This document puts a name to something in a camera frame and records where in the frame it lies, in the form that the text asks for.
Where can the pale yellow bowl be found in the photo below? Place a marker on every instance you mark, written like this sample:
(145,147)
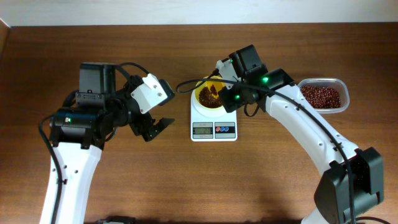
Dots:
(219,86)

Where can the clear plastic container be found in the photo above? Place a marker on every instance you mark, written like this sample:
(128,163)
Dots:
(335,83)

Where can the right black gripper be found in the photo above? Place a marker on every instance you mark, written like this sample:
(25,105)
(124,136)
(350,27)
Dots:
(228,99)

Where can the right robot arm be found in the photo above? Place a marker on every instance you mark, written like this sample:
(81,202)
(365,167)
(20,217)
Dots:
(352,179)

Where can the white digital kitchen scale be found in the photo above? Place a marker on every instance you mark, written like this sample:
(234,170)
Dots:
(212,125)

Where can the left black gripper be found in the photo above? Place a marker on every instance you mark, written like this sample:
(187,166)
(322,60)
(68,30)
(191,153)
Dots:
(144,126)

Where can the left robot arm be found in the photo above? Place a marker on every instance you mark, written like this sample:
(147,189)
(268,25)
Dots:
(108,98)

